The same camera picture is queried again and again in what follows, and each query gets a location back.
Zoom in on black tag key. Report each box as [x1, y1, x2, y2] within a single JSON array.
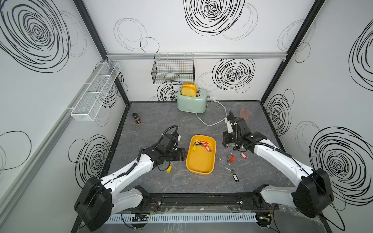
[[226, 168, 239, 183]]

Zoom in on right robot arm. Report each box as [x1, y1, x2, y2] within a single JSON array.
[[222, 112, 334, 218]]

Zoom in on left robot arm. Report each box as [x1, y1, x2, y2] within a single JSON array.
[[74, 132, 186, 232]]

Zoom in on yellow plastic storage box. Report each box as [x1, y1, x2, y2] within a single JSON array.
[[186, 135, 217, 175]]

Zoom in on small brown spice bottle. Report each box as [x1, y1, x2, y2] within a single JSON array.
[[132, 112, 141, 125]]

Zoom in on mint green toaster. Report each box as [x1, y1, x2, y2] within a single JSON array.
[[177, 89, 207, 114]]

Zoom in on yellow toast slice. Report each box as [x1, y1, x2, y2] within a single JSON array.
[[181, 82, 197, 97]]

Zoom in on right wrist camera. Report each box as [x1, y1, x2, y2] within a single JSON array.
[[225, 118, 233, 134]]

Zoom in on white toaster power cable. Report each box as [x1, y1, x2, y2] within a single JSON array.
[[196, 98, 227, 127]]

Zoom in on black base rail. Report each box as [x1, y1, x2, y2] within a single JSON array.
[[137, 192, 280, 211]]

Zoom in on black wire wall basket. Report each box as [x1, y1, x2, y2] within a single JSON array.
[[151, 53, 195, 84]]

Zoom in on grey slotted cable duct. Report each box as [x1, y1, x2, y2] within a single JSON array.
[[106, 213, 258, 224]]

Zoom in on white mesh wall shelf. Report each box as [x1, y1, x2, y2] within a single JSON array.
[[71, 61, 120, 121]]

